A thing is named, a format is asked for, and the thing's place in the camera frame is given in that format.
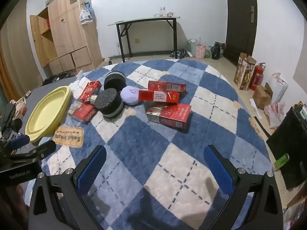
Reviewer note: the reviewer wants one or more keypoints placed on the wall outlet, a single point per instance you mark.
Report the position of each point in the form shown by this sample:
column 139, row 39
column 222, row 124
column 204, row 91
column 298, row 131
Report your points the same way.
column 136, row 40

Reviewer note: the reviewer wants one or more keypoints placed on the plaid cloth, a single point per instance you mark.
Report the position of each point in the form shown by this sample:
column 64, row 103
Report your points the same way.
column 179, row 53

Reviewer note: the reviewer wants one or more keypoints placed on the dark grey jacket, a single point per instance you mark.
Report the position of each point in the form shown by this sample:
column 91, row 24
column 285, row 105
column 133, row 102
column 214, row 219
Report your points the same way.
column 9, row 118

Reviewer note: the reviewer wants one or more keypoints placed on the beige curtain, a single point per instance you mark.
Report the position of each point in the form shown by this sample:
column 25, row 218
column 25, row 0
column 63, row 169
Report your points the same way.
column 19, row 52

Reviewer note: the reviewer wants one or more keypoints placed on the black case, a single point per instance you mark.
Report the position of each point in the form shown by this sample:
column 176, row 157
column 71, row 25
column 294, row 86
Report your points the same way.
column 57, row 77

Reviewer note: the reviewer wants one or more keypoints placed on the yellow collapsible basin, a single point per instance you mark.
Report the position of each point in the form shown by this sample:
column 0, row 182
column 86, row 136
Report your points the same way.
column 45, row 110

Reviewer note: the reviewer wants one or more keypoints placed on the black cloth bag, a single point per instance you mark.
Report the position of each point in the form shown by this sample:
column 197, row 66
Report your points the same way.
column 290, row 143

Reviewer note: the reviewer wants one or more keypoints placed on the white red plastic bag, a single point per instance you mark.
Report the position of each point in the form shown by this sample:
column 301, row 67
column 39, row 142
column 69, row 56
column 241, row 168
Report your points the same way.
column 274, row 113

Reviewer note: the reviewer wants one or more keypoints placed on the brown cardboard box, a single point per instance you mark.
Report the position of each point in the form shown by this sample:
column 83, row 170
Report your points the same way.
column 261, row 97

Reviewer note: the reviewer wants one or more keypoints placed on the printed cardboard box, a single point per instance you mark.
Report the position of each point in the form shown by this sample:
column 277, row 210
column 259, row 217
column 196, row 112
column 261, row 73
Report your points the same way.
column 243, row 73

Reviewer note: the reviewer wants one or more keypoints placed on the pink packet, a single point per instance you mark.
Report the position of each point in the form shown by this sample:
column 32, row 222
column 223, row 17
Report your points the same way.
column 201, row 50

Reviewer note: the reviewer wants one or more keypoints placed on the beige cloth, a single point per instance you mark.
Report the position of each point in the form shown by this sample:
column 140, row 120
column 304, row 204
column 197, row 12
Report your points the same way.
column 21, row 106

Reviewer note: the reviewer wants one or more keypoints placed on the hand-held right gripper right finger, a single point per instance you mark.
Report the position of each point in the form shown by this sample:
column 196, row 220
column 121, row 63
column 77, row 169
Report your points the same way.
column 219, row 170

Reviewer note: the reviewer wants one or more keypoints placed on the white paper bag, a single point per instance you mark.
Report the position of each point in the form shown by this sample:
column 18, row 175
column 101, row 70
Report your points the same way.
column 278, row 88

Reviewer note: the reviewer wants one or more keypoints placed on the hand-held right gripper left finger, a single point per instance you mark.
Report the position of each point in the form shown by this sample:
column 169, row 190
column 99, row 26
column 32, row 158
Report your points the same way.
column 92, row 170

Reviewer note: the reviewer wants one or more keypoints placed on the black folding table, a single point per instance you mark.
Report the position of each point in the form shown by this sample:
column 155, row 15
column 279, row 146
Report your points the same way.
column 144, row 20

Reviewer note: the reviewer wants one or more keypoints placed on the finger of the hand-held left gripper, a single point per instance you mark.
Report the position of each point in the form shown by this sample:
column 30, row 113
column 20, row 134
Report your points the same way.
column 44, row 147
column 20, row 141

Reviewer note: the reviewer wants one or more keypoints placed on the green lighter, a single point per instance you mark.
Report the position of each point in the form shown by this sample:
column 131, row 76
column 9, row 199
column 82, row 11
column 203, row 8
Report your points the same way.
column 281, row 161

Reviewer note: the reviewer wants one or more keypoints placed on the clear bottle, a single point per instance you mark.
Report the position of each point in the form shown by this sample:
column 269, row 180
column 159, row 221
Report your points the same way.
column 163, row 11

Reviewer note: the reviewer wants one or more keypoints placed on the white towel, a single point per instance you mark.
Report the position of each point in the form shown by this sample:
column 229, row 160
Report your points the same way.
column 78, row 83

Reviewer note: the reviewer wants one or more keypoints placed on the white green bag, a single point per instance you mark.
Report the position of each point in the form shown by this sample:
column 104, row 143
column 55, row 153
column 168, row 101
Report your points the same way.
column 191, row 44

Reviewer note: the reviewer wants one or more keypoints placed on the white paper strip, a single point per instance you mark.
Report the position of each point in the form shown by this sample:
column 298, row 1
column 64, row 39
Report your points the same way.
column 254, row 106

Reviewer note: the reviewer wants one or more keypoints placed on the white printed plastic bag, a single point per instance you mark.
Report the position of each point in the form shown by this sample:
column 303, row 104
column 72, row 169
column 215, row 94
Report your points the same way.
column 85, row 16

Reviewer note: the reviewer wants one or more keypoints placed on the blue checkered blanket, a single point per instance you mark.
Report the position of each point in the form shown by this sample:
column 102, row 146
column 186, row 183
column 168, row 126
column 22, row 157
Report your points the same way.
column 144, row 136

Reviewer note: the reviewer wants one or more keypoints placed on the wooden wardrobe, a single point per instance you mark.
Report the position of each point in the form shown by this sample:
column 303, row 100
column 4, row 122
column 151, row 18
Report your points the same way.
column 69, row 28

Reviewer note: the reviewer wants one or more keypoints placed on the dark brown door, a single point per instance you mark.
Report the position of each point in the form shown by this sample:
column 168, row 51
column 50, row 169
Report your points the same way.
column 239, row 16

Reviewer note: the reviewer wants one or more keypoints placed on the black round sponge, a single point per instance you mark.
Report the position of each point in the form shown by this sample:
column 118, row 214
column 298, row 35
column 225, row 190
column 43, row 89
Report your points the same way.
column 109, row 103
column 115, row 82

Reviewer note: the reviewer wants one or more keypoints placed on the grey bed sheet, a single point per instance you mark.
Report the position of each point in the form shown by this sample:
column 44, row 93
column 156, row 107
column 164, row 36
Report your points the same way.
column 40, row 93

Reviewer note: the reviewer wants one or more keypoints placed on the blue hanging cloth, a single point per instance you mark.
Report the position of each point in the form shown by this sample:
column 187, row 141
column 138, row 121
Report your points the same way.
column 87, row 4

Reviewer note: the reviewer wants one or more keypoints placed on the purple plush toy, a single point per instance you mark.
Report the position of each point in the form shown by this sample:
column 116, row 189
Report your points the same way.
column 129, row 94

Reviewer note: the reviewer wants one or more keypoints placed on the red cigarette box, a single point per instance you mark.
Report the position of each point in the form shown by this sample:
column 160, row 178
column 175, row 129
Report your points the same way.
column 89, row 91
column 153, row 96
column 165, row 86
column 172, row 116
column 84, row 113

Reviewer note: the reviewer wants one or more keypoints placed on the red fire extinguisher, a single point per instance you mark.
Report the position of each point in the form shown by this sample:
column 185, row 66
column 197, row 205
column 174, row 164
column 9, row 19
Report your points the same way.
column 256, row 76

